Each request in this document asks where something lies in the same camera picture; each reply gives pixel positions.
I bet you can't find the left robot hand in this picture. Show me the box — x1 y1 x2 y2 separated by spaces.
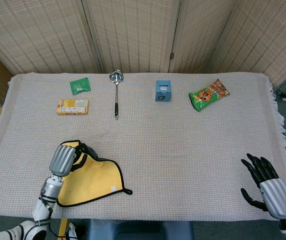
49 142 99 177

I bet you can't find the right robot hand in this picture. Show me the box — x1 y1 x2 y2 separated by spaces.
240 153 286 221

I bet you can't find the yellow cloth black trim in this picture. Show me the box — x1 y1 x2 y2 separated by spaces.
56 139 133 208

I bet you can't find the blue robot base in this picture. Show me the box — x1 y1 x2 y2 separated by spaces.
86 219 195 240

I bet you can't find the yellow cardboard box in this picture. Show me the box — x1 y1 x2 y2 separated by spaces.
56 99 90 116

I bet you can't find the green snack packet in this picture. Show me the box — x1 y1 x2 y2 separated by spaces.
70 77 92 96

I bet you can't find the white woven tablecloth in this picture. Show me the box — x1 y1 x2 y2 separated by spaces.
0 72 286 222

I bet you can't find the green orange snack bag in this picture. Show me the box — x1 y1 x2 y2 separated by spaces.
188 78 231 113

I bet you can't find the blue small carton box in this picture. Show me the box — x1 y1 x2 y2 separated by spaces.
155 79 172 103

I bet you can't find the woven folding screen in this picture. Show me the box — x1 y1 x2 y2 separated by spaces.
0 0 286 87

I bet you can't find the steel ladle black handle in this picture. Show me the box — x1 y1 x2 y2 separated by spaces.
109 68 124 121

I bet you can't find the black cable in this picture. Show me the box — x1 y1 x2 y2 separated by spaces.
275 83 286 99

